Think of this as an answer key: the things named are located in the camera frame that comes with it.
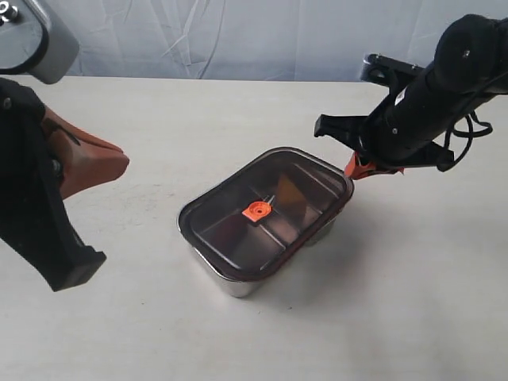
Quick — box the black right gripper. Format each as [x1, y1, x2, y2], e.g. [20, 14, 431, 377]
[313, 85, 456, 180]

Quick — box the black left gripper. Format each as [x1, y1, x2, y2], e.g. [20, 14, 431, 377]
[1, 78, 129, 292]

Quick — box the yellow cheese wedge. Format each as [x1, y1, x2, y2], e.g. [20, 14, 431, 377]
[275, 174, 307, 224]

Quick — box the dark transparent lid orange valve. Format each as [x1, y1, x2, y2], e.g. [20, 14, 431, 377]
[178, 146, 355, 283]

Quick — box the red sausage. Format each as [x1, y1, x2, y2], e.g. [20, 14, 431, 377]
[210, 215, 247, 257]

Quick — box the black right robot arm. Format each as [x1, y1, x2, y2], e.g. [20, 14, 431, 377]
[314, 14, 507, 179]

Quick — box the steel two-compartment lunch box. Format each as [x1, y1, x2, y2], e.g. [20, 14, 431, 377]
[177, 210, 337, 298]

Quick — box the light blue backdrop cloth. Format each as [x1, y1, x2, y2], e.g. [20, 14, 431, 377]
[50, 1, 507, 82]

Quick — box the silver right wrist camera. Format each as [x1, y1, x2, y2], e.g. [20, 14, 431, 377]
[360, 53, 424, 87]

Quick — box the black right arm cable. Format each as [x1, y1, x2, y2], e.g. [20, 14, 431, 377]
[440, 106, 494, 160]

